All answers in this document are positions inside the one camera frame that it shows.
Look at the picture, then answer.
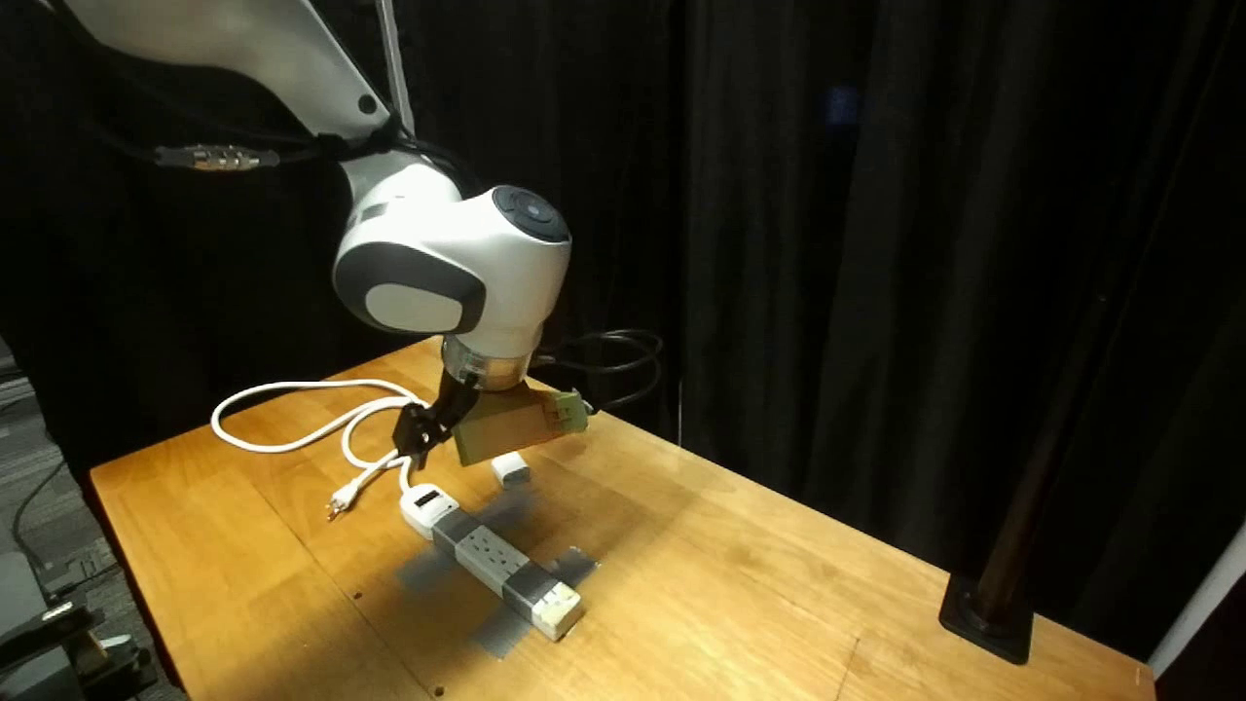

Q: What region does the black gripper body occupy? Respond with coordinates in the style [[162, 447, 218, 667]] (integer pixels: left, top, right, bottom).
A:
[[395, 371, 478, 465]]

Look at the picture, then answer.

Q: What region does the white charger head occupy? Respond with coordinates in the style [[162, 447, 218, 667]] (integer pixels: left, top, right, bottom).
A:
[[489, 450, 530, 486]]

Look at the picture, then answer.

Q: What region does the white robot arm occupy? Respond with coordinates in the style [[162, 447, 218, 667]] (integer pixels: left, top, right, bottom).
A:
[[48, 0, 574, 462]]

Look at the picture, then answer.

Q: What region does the white power strip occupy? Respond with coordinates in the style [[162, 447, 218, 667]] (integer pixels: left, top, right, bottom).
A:
[[396, 482, 583, 643]]

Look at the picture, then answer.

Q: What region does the silver metal pole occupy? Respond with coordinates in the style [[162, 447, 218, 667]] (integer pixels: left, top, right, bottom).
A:
[[374, 0, 415, 132]]

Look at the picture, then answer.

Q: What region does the black curtain backdrop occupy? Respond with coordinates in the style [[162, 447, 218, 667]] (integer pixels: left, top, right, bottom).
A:
[[0, 0, 1246, 667]]

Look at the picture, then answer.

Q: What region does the white power cord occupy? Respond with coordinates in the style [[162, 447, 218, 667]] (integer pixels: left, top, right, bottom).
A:
[[206, 375, 440, 520]]

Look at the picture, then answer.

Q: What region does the grey tape strip near switch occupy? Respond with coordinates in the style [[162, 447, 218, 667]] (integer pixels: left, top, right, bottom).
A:
[[396, 490, 530, 590]]

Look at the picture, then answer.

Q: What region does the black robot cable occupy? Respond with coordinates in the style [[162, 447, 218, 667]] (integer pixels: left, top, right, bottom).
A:
[[530, 324, 669, 411]]

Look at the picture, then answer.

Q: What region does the black stand post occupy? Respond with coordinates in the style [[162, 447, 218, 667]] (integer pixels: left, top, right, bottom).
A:
[[945, 167, 1224, 658]]

